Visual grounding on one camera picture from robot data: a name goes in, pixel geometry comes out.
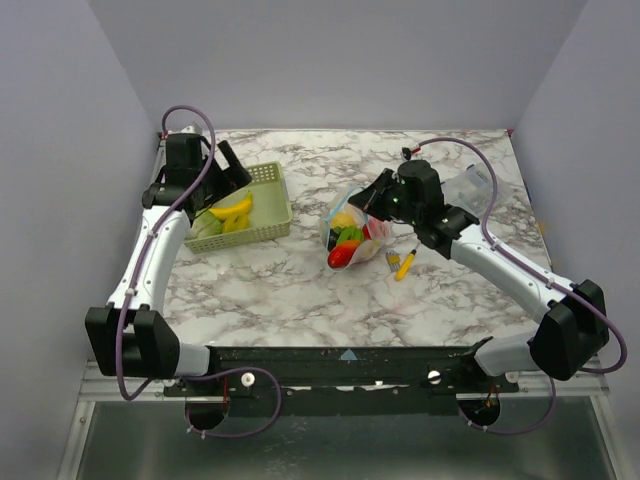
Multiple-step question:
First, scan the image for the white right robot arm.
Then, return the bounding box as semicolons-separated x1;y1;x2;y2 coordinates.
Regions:
348;160;609;392

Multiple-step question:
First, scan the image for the yellow handled screwdriver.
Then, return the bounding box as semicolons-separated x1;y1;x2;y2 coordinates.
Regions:
395;242;421;281

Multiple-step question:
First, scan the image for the yellow hex key set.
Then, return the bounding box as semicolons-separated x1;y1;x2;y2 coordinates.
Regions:
385;250;402;272

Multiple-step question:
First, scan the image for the yellow banana toy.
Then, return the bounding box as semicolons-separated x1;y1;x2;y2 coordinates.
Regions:
208;192;253;222

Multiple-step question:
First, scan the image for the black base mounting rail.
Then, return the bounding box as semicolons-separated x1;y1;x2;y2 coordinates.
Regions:
164;347;519;417

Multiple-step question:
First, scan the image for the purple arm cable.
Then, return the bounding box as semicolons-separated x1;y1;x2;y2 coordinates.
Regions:
114;104;284;441
402;137;629;434

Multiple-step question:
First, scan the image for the green perforated plastic basket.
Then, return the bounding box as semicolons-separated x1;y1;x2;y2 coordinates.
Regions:
184;162;292;254

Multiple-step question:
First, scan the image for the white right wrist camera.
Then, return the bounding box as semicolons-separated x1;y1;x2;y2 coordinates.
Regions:
401;146;421;161

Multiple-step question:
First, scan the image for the green cabbage toy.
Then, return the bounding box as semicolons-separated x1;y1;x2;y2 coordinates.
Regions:
189;211;222;239

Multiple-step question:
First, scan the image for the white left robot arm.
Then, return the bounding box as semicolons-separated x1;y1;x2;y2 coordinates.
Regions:
85;133;251;395

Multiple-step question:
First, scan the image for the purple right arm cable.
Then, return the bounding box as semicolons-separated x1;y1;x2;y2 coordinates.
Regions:
402;137;629;434

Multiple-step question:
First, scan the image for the yellow green starfruit toy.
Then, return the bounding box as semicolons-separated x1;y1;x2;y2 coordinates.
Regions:
221;214;249;234

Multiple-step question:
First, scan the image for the yellow pear toy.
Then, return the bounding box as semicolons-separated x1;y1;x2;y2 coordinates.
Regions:
330;212;357;229

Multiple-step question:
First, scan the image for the green leaf toy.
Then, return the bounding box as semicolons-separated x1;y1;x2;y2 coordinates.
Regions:
337;226;365;245

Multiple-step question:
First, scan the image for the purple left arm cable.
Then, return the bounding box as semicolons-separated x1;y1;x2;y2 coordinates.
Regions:
114;104;284;441

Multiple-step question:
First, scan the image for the clear plastic screw box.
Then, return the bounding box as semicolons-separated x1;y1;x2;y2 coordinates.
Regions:
441;162;493;218

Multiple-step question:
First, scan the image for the red tomato toy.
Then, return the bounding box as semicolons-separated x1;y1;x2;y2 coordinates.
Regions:
362;218;392;242

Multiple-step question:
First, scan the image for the clear zip top bag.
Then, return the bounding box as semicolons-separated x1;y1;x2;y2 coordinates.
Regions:
318;186;392;272

